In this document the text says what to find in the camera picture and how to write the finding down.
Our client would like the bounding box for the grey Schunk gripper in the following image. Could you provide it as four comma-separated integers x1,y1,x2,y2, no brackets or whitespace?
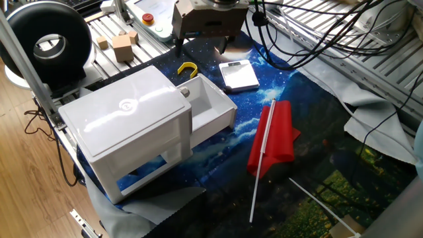
171,0,249,59

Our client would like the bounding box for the white plastic drawer cabinet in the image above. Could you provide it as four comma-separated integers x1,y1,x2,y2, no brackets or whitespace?
58,65,193,205

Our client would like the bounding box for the yellow U-shaped plastic piece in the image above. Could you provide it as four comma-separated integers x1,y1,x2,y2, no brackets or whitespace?
177,61,199,79

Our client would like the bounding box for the silver digital scale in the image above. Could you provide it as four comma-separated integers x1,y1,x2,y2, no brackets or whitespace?
218,59,260,93

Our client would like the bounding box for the white teach pendant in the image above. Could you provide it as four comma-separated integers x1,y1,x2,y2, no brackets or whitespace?
125,0,181,43

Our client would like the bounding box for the large wooden cube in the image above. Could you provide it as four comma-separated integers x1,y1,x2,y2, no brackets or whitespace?
111,34,135,63

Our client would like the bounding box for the white small box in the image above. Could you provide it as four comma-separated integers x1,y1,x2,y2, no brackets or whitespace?
100,0,116,14

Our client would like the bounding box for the light wooden strip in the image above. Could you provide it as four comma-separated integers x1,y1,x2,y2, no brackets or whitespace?
84,11,106,23

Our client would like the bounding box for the starry night printed tablecloth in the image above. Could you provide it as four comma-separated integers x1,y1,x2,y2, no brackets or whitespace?
75,31,419,238

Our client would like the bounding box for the red flag with white pole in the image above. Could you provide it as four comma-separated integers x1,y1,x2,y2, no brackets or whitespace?
247,98,301,224

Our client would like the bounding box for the white thin rod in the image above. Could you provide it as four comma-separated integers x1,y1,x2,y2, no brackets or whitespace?
288,177,363,238

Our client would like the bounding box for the brown cardboard piece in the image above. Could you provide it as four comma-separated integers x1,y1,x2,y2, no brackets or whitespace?
328,214,366,238

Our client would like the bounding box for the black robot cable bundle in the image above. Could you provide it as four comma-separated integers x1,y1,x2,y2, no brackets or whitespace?
244,0,423,72

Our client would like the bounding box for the aluminium upright bracket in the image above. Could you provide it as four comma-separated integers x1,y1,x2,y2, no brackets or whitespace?
114,0,134,26

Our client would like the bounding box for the black ring-shaped fan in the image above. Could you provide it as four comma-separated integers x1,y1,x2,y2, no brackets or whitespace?
0,1,103,90

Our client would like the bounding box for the aluminium frame profile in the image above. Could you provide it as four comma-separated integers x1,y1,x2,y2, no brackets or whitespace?
0,9,67,130

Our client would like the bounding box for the black floor cable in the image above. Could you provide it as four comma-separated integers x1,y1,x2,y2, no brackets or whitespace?
23,108,83,188

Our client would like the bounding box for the thin black cable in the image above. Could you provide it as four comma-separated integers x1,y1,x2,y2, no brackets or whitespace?
358,69,423,159

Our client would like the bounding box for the silver metal rail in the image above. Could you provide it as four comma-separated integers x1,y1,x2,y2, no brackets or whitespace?
69,208,103,238

